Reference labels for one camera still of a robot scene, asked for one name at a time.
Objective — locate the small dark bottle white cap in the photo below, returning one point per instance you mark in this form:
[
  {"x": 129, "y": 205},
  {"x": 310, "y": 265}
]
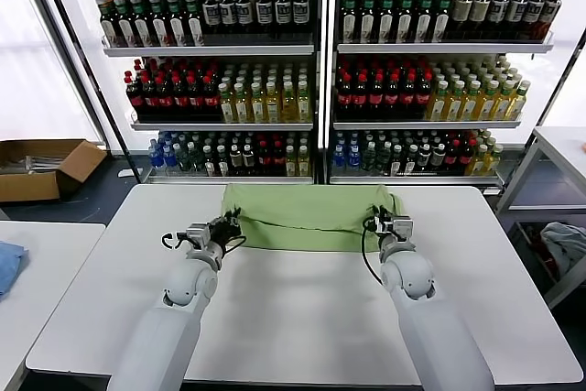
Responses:
[
  {"x": 396, "y": 163},
  {"x": 235, "y": 161},
  {"x": 424, "y": 159},
  {"x": 248, "y": 161},
  {"x": 438, "y": 159},
  {"x": 209, "y": 163},
  {"x": 410, "y": 163},
  {"x": 222, "y": 163}
]

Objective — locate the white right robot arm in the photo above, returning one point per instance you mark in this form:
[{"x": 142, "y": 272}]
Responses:
[{"x": 435, "y": 331}]

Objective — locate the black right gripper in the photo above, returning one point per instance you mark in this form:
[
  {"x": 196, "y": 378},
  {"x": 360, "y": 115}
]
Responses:
[{"x": 379, "y": 224}]

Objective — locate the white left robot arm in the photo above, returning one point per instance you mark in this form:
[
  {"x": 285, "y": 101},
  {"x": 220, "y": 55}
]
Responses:
[{"x": 160, "y": 331}]

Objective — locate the blue folded cloth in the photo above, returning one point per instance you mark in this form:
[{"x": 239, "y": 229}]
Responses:
[{"x": 9, "y": 267}]

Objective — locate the black storage crate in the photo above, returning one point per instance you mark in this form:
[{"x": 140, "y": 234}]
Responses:
[{"x": 522, "y": 244}]

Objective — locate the cola bottle red cap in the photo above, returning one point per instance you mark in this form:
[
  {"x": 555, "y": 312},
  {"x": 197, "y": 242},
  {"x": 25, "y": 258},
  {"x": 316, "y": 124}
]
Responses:
[
  {"x": 344, "y": 99},
  {"x": 165, "y": 100},
  {"x": 150, "y": 100},
  {"x": 136, "y": 100},
  {"x": 361, "y": 99},
  {"x": 210, "y": 100},
  {"x": 424, "y": 99},
  {"x": 195, "y": 100},
  {"x": 376, "y": 99},
  {"x": 393, "y": 99},
  {"x": 408, "y": 99},
  {"x": 180, "y": 100}
]

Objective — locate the dark bottle white blue label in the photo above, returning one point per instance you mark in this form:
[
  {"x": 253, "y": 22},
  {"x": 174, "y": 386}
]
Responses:
[
  {"x": 228, "y": 13},
  {"x": 245, "y": 13},
  {"x": 300, "y": 13},
  {"x": 264, "y": 13},
  {"x": 515, "y": 13},
  {"x": 211, "y": 13},
  {"x": 532, "y": 14},
  {"x": 496, "y": 13},
  {"x": 282, "y": 13}
]

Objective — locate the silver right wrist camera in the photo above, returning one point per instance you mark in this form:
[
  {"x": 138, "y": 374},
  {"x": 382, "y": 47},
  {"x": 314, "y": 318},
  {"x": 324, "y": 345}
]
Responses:
[{"x": 398, "y": 227}]

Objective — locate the dark bottle beige label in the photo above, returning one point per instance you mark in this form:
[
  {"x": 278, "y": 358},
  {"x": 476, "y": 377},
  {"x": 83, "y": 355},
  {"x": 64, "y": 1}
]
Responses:
[
  {"x": 479, "y": 13},
  {"x": 461, "y": 13}
]

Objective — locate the red item in crate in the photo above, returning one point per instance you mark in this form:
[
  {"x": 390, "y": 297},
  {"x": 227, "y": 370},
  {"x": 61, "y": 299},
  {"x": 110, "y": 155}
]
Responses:
[{"x": 549, "y": 265}]

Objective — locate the grey metal shelf rack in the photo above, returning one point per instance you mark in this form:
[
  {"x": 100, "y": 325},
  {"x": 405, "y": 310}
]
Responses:
[
  {"x": 215, "y": 51},
  {"x": 439, "y": 48}
]

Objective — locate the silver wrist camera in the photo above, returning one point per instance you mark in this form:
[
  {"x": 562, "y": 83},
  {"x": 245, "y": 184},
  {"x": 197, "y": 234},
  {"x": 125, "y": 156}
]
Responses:
[
  {"x": 198, "y": 235},
  {"x": 398, "y": 227}
]

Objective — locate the dark tea bottle green cap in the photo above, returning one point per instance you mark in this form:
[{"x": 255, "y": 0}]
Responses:
[
  {"x": 160, "y": 24},
  {"x": 386, "y": 20},
  {"x": 194, "y": 24},
  {"x": 349, "y": 20},
  {"x": 423, "y": 20},
  {"x": 110, "y": 24},
  {"x": 367, "y": 20},
  {"x": 404, "y": 20},
  {"x": 441, "y": 20},
  {"x": 143, "y": 24},
  {"x": 126, "y": 24},
  {"x": 176, "y": 24}
]

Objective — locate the pale grey-blue cloth pile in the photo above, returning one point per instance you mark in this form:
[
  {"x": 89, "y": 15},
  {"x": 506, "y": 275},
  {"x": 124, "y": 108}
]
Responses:
[{"x": 565, "y": 244}]

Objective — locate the grey window frame post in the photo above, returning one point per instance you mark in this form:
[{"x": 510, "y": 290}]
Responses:
[{"x": 68, "y": 59}]

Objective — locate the black window frame post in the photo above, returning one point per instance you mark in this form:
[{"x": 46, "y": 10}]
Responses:
[
  {"x": 98, "y": 89},
  {"x": 565, "y": 84}
]

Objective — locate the grey wrapped bundle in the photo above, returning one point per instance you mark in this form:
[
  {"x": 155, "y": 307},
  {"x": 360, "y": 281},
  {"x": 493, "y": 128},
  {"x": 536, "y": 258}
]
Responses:
[{"x": 27, "y": 164}]

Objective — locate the small yellow juice bottle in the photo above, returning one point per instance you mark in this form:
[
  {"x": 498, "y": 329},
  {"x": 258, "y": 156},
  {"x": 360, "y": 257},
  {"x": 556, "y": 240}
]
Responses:
[
  {"x": 493, "y": 163},
  {"x": 478, "y": 163},
  {"x": 290, "y": 164},
  {"x": 303, "y": 164}
]

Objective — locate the red tea bottle white cap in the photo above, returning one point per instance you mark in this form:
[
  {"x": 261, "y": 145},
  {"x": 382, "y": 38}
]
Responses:
[{"x": 548, "y": 15}]

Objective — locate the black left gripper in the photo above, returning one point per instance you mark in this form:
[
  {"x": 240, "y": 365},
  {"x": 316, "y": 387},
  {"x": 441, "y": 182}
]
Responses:
[{"x": 224, "y": 235}]

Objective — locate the blue drink bottle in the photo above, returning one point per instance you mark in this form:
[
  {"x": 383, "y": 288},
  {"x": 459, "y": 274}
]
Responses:
[
  {"x": 339, "y": 158},
  {"x": 169, "y": 158},
  {"x": 156, "y": 158},
  {"x": 353, "y": 158}
]

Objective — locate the clear green water bottle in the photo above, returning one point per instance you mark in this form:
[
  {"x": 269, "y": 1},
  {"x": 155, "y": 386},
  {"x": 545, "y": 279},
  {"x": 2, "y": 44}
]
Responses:
[
  {"x": 183, "y": 159},
  {"x": 383, "y": 161},
  {"x": 196, "y": 161},
  {"x": 368, "y": 159}
]

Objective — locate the yellow juice bottle green cap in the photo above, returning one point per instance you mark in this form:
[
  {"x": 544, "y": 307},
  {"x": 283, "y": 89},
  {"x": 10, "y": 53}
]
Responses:
[
  {"x": 304, "y": 107},
  {"x": 437, "y": 105},
  {"x": 289, "y": 107},
  {"x": 517, "y": 105},
  {"x": 502, "y": 105},
  {"x": 226, "y": 107},
  {"x": 242, "y": 107},
  {"x": 273, "y": 107},
  {"x": 469, "y": 105},
  {"x": 486, "y": 105},
  {"x": 453, "y": 105},
  {"x": 258, "y": 107}
]

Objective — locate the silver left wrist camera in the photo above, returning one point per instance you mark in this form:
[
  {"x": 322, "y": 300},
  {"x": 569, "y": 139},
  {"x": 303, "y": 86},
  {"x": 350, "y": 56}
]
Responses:
[{"x": 198, "y": 235}]

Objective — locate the small white floor plate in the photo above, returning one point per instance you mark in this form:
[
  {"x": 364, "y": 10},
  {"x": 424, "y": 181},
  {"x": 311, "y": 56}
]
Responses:
[{"x": 127, "y": 174}]

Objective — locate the light green t-shirt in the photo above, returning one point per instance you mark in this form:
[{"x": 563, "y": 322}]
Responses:
[{"x": 311, "y": 221}]

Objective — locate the white metal-frame side table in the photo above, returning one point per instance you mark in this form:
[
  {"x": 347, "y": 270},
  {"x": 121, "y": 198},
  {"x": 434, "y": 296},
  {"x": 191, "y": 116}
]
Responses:
[{"x": 561, "y": 134}]

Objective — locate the brown cardboard box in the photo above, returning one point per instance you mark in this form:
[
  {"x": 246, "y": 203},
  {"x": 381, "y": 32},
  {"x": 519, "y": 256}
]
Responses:
[{"x": 32, "y": 187}]

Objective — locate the small cola bottle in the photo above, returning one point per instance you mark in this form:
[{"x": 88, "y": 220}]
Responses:
[
  {"x": 278, "y": 161},
  {"x": 265, "y": 161},
  {"x": 466, "y": 158},
  {"x": 451, "y": 159}
]

